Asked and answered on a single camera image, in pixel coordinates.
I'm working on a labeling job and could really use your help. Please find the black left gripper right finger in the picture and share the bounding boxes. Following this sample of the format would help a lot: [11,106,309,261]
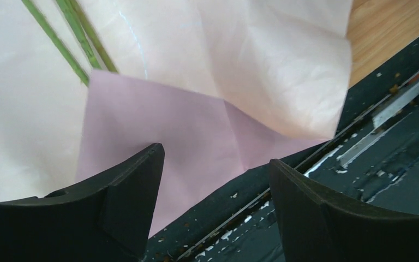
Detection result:
[269,159,419,261]

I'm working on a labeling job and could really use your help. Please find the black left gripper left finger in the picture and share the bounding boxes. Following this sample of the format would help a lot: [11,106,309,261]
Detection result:
[0,143,165,261]

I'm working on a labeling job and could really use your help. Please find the pink flowers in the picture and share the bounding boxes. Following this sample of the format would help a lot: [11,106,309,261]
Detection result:
[22,1,118,86]

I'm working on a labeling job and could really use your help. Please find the pink paper flower wrap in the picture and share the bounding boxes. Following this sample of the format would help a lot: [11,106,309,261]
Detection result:
[0,1,352,235]

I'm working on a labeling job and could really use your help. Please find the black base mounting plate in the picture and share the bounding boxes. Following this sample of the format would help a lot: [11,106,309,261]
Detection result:
[144,37,419,261]

